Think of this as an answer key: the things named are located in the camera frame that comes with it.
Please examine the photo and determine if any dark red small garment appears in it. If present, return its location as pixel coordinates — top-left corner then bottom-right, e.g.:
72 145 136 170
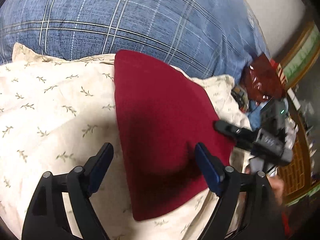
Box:
114 50 234 221

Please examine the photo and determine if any wooden framed furniture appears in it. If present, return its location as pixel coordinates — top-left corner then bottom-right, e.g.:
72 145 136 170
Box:
278 21 319 205

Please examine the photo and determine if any person's right hand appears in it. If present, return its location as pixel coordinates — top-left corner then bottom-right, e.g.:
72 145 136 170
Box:
267 176 284 205

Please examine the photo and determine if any red shiny plastic bag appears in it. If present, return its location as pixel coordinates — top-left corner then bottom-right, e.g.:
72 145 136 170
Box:
240 53 285 103

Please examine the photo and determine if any cream leaf-print pillow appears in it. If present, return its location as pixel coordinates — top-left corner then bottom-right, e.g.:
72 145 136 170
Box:
1 43 250 239

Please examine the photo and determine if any blue plaid quilt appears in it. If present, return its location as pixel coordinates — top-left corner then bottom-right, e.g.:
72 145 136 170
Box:
1 0 268 81

